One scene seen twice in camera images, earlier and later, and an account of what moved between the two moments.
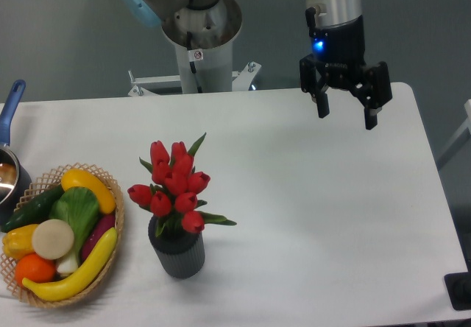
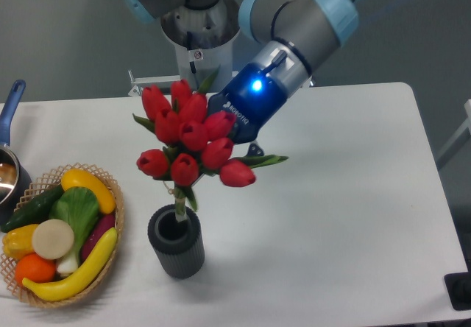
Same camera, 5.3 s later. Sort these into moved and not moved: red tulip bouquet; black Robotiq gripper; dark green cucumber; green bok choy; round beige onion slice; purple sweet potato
Moved: black Robotiq gripper; red tulip bouquet
Not moved: round beige onion slice; green bok choy; purple sweet potato; dark green cucumber
